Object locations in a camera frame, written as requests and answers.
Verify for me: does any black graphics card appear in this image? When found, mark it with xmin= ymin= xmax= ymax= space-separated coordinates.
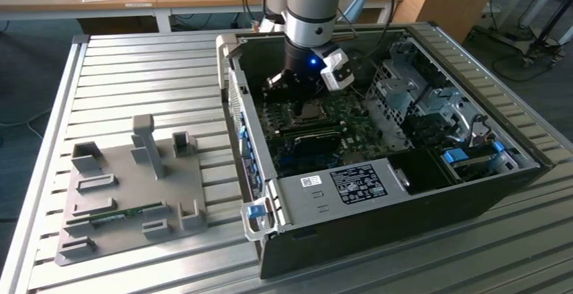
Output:
xmin=284 ymin=129 xmax=344 ymax=159

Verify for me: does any metal drive cage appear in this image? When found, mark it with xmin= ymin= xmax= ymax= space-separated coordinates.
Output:
xmin=364 ymin=35 xmax=476 ymax=150

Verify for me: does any blue disk carrier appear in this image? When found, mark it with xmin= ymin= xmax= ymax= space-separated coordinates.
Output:
xmin=442 ymin=148 xmax=471 ymax=166

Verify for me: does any black cable bundle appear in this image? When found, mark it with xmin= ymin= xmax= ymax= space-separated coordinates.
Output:
xmin=463 ymin=112 xmax=496 ymax=149

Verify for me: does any black PC case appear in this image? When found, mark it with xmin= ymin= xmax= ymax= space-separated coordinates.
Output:
xmin=215 ymin=21 xmax=561 ymax=280

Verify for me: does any wooden cabinet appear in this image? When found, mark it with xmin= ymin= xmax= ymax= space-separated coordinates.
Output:
xmin=415 ymin=0 xmax=511 ymax=44

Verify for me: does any black RAM slot row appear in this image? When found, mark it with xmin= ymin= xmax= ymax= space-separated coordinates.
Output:
xmin=280 ymin=123 xmax=348 ymax=140

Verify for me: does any green RAM stick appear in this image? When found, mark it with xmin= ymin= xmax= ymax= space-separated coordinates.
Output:
xmin=88 ymin=202 xmax=163 ymax=224

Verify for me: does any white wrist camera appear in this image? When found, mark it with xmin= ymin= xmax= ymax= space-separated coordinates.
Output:
xmin=320 ymin=47 xmax=356 ymax=92

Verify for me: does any grey parts rack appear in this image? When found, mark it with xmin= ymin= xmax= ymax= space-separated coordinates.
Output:
xmin=54 ymin=114 xmax=212 ymax=268

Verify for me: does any CPU socket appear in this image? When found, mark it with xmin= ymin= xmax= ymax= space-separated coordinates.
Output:
xmin=286 ymin=101 xmax=332 ymax=126

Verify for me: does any green motherboard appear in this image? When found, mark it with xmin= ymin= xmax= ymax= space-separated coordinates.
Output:
xmin=254 ymin=85 xmax=407 ymax=178

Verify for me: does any silver power supply unit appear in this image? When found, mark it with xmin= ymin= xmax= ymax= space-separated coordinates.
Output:
xmin=268 ymin=158 xmax=411 ymax=233

